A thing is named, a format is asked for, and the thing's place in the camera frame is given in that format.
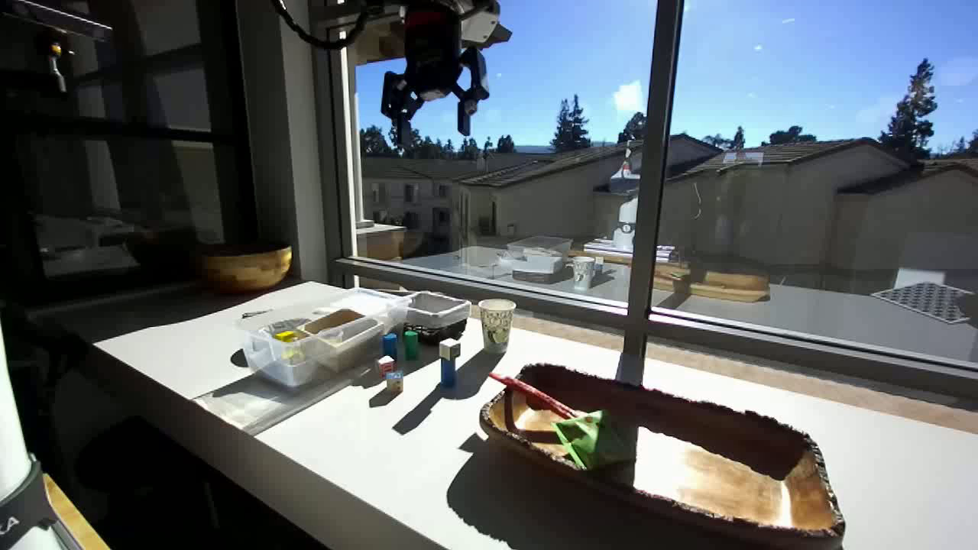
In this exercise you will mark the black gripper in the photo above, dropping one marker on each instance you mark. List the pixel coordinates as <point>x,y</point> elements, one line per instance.
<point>445,47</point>

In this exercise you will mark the blue cylinder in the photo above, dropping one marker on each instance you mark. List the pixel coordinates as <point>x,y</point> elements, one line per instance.
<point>446,371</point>

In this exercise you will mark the green cylinder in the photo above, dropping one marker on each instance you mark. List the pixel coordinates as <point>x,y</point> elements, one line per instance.
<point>411,344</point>

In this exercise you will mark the small clear container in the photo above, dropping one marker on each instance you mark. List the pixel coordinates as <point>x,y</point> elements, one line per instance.
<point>439,316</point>

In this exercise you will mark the paper cup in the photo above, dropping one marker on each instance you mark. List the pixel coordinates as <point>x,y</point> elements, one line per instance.
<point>497,321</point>

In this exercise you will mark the wooden bowl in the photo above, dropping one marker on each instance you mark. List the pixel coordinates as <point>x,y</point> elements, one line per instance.
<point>245,270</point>

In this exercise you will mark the pink block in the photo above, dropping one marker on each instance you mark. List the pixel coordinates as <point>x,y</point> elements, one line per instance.
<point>386,366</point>

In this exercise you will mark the clear plastic bin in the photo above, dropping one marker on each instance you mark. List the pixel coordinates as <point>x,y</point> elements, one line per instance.
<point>310,340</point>

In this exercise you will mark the red snack packet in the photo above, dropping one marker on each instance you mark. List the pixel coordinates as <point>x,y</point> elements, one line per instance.
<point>536,395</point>

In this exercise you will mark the green packet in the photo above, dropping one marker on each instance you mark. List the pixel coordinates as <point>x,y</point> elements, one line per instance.
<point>590,441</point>

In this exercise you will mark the large wooden tray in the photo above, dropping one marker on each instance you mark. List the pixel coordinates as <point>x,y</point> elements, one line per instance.
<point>691,463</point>

